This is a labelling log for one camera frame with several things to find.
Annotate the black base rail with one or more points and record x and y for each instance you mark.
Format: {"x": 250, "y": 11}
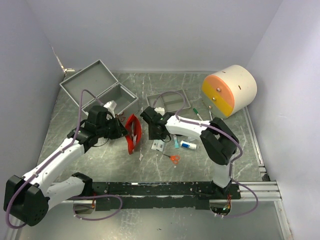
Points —
{"x": 161, "y": 195}

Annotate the orange small scissors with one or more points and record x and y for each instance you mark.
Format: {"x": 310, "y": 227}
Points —
{"x": 174, "y": 158}

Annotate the grey open storage case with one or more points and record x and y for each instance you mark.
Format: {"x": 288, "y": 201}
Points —
{"x": 98, "y": 79}

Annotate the red first aid pouch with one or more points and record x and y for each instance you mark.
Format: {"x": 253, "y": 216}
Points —
{"x": 134, "y": 133}

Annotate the teal white bandage packet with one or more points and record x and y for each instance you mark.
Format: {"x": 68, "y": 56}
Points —
{"x": 176, "y": 142}

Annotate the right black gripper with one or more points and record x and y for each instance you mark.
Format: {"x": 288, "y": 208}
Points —
{"x": 152, "y": 136}

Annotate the beige cylinder drum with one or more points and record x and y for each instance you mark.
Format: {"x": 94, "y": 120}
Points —
{"x": 229, "y": 90}

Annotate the grey divided tray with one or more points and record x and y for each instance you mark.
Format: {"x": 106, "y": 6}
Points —
{"x": 171, "y": 102}

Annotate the green cap marker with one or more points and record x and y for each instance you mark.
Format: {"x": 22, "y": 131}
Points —
{"x": 197, "y": 113}

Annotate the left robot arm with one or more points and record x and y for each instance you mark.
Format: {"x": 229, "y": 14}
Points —
{"x": 30, "y": 197}

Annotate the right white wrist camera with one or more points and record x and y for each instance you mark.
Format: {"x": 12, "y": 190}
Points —
{"x": 160, "y": 110}

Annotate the white blue tube bottle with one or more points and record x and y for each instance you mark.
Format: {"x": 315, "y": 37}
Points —
{"x": 188, "y": 145}

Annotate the white blue gauze packet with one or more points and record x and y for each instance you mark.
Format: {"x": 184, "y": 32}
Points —
{"x": 158, "y": 145}

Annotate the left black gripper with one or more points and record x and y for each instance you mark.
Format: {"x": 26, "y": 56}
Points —
{"x": 119, "y": 128}

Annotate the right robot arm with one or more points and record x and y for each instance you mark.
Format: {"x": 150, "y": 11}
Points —
{"x": 219, "y": 142}

